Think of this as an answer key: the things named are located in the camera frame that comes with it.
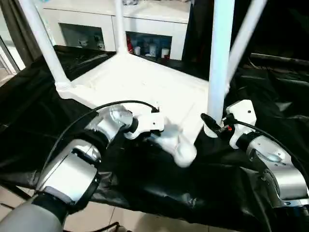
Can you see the white plastic table top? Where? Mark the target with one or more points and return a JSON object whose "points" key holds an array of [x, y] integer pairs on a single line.
{"points": [[135, 82]]}

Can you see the white plastic table leg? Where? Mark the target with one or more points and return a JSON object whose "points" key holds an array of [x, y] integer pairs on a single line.
{"points": [[120, 24], [44, 41], [220, 48], [245, 36]]}

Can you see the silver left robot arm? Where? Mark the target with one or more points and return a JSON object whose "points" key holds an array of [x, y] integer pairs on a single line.
{"points": [[72, 166]]}

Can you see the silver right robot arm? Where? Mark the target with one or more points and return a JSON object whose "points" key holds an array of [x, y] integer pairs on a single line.
{"points": [[277, 164]]}

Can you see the black glossy mat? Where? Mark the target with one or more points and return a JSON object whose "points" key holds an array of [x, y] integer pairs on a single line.
{"points": [[157, 188]]}

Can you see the white cup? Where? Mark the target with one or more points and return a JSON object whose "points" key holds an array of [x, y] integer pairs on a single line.
{"points": [[164, 53]]}

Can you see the small white jar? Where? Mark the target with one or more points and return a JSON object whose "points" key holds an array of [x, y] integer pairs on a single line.
{"points": [[137, 50]]}

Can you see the tall white jar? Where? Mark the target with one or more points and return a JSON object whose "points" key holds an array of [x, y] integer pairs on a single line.
{"points": [[152, 49]]}

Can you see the dark metal pole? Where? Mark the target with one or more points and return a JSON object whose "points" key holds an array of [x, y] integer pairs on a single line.
{"points": [[280, 58]]}

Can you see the red packet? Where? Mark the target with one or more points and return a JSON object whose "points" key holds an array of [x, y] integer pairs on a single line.
{"points": [[130, 45]]}

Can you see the black backdrop cloth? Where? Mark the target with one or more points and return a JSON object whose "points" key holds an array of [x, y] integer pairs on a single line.
{"points": [[277, 24]]}

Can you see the grey crumpled object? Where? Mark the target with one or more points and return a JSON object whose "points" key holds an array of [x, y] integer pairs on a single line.
{"points": [[129, 2]]}

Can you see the white glass-door cabinet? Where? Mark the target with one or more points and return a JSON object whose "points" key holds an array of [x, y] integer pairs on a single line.
{"points": [[84, 14]]}

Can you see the grey curtain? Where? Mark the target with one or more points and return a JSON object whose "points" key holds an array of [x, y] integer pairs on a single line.
{"points": [[21, 31]]}

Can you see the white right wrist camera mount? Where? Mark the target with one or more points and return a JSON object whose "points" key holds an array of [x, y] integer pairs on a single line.
{"points": [[242, 113]]}

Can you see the black frame leg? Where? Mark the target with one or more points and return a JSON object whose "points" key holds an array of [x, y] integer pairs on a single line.
{"points": [[14, 192]]}

